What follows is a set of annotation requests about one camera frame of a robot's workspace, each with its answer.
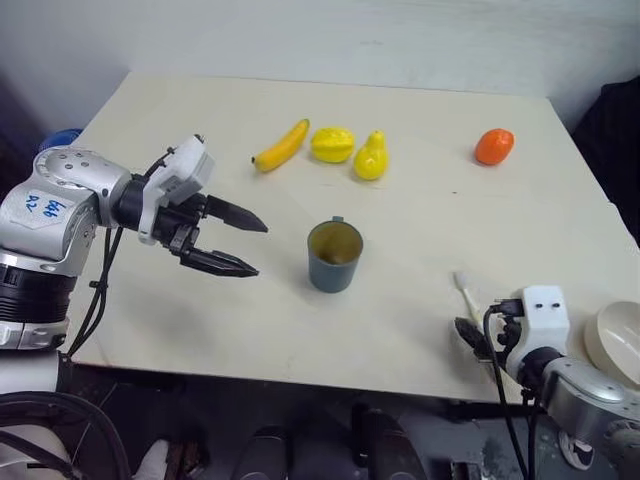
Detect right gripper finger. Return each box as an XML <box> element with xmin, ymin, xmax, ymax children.
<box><xmin>453</xmin><ymin>315</ymin><xmax>486</xmax><ymax>347</ymax></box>
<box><xmin>462</xmin><ymin>333</ymin><xmax>494</xmax><ymax>362</ymax></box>

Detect white bowl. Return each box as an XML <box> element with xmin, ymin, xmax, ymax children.
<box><xmin>583</xmin><ymin>300</ymin><xmax>640</xmax><ymax>387</ymax></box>

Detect white and black shoe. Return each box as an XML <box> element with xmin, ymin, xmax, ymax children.
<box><xmin>556</xmin><ymin>429</ymin><xmax>597</xmax><ymax>472</ymax></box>

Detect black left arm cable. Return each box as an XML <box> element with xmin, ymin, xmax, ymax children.
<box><xmin>67</xmin><ymin>222</ymin><xmax>126</xmax><ymax>359</ymax></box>

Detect yellow toy banana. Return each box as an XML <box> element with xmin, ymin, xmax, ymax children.
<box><xmin>250</xmin><ymin>117</ymin><xmax>312</xmax><ymax>175</ymax></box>

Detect white toothbrush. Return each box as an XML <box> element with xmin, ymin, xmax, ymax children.
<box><xmin>452</xmin><ymin>271</ymin><xmax>485</xmax><ymax>332</ymax></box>

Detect blue round object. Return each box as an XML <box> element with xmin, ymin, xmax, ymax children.
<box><xmin>36</xmin><ymin>128</ymin><xmax>84</xmax><ymax>157</ymax></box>

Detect yellow toy starfruit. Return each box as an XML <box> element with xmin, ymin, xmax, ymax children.
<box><xmin>309</xmin><ymin>125</ymin><xmax>357</xmax><ymax>165</ymax></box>

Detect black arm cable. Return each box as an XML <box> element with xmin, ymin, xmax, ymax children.
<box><xmin>67</xmin><ymin>222</ymin><xmax>126</xmax><ymax>359</ymax></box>
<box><xmin>482</xmin><ymin>298</ymin><xmax>545</xmax><ymax>480</ymax></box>

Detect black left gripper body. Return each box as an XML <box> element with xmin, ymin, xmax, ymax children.
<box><xmin>152</xmin><ymin>193</ymin><xmax>211</xmax><ymax>262</ymax></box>

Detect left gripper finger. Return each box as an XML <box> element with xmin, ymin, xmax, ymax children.
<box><xmin>178</xmin><ymin>247</ymin><xmax>262</xmax><ymax>280</ymax></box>
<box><xmin>205</xmin><ymin>194</ymin><xmax>270</xmax><ymax>234</ymax></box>

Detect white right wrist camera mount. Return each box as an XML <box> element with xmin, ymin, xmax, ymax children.
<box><xmin>503</xmin><ymin>285</ymin><xmax>572</xmax><ymax>372</ymax></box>

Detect blue-grey plastic mug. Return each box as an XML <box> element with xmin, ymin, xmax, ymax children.
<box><xmin>306</xmin><ymin>215</ymin><xmax>365</xmax><ymax>295</ymax></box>

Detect black table frame bar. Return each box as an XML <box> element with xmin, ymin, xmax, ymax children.
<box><xmin>442</xmin><ymin>398</ymin><xmax>549</xmax><ymax>422</ymax></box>

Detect orange toy fruit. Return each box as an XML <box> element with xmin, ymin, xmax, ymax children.
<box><xmin>474</xmin><ymin>127</ymin><xmax>517</xmax><ymax>166</ymax></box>

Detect yellow toy pear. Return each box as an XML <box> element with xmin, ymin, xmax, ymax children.
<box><xmin>353</xmin><ymin>129</ymin><xmax>391</xmax><ymax>182</ymax></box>

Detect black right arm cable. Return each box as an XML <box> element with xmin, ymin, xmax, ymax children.
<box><xmin>482</xmin><ymin>298</ymin><xmax>545</xmax><ymax>480</ymax></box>

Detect black hoop cable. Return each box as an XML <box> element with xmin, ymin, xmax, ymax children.
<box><xmin>0</xmin><ymin>391</ymin><xmax>132</xmax><ymax>480</ymax></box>

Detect dark rounded shape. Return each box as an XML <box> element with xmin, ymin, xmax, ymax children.
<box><xmin>233</xmin><ymin>424</ymin><xmax>302</xmax><ymax>480</ymax></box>

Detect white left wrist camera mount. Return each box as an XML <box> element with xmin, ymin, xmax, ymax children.
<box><xmin>137</xmin><ymin>133</ymin><xmax>217</xmax><ymax>246</ymax></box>

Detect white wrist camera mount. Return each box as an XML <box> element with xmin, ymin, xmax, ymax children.
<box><xmin>503</xmin><ymin>285</ymin><xmax>572</xmax><ymax>372</ymax></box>
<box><xmin>137</xmin><ymin>133</ymin><xmax>217</xmax><ymax>246</ymax></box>

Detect black cloth bag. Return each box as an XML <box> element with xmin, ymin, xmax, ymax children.
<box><xmin>571</xmin><ymin>74</ymin><xmax>640</xmax><ymax>264</ymax></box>

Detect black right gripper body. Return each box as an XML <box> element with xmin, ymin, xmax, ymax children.
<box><xmin>482</xmin><ymin>317</ymin><xmax>524</xmax><ymax>362</ymax></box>

